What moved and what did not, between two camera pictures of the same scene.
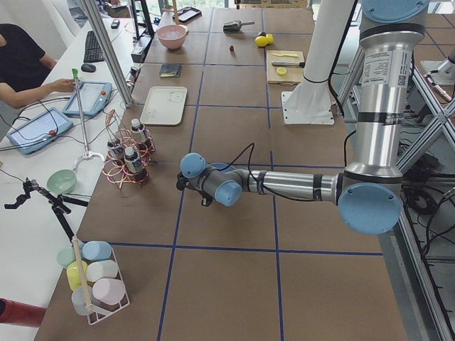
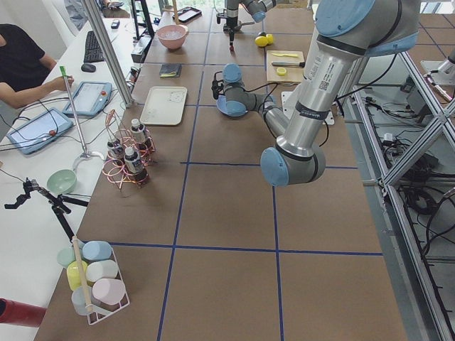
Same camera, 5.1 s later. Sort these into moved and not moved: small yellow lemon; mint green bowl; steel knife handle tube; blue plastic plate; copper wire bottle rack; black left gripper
Moved: blue plastic plate; black left gripper
Not moved: mint green bowl; small yellow lemon; steel knife handle tube; copper wire bottle rack
